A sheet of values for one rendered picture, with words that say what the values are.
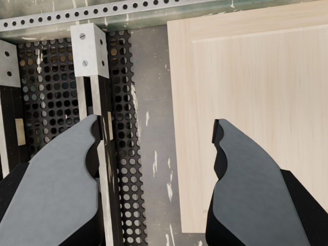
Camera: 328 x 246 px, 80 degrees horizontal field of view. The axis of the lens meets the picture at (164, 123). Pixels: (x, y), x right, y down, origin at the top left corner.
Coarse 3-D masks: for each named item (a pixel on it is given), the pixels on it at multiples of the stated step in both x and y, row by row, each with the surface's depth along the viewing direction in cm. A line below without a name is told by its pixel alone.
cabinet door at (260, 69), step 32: (320, 0) 46; (192, 32) 50; (224, 32) 49; (256, 32) 48; (288, 32) 48; (320, 32) 47; (192, 64) 51; (224, 64) 50; (256, 64) 49; (288, 64) 48; (320, 64) 47; (192, 96) 51; (224, 96) 50; (256, 96) 49; (288, 96) 48; (320, 96) 48; (192, 128) 52; (256, 128) 50; (288, 128) 49; (320, 128) 48; (192, 160) 52; (288, 160) 49; (320, 160) 49; (192, 192) 53; (320, 192) 49; (192, 224) 53
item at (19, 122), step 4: (16, 120) 57; (20, 120) 59; (16, 124) 57; (20, 124) 58; (16, 128) 57; (20, 128) 58; (20, 132) 58; (20, 136) 58; (24, 136) 60; (20, 140) 58; (24, 140) 60; (20, 144) 58
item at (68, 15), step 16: (128, 0) 48; (144, 0) 47; (160, 0) 47; (176, 0) 47; (192, 0) 46; (208, 0) 46; (32, 16) 51; (48, 16) 51; (64, 16) 50; (80, 16) 50; (96, 16) 49
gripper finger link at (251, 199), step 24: (216, 120) 11; (216, 144) 11; (240, 144) 9; (216, 168) 9; (240, 168) 8; (264, 168) 8; (216, 192) 7; (240, 192) 7; (264, 192) 7; (288, 192) 7; (216, 216) 6; (240, 216) 6; (264, 216) 6; (288, 216) 6; (216, 240) 6; (240, 240) 5; (264, 240) 5; (288, 240) 5
